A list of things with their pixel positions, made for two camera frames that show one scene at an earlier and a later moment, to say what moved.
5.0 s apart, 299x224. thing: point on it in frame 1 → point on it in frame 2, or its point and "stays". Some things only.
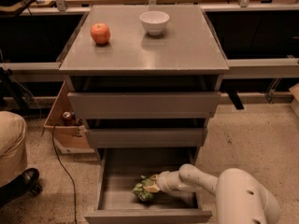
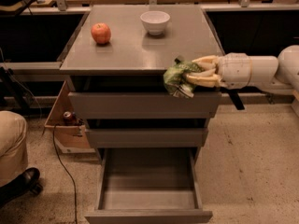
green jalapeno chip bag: [140, 192] → [174, 77]
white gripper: [163, 182] → [234, 70]
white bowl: [155, 21] stays
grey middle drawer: [149, 137] stays
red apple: [100, 33] stays
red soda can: [66, 119] stays
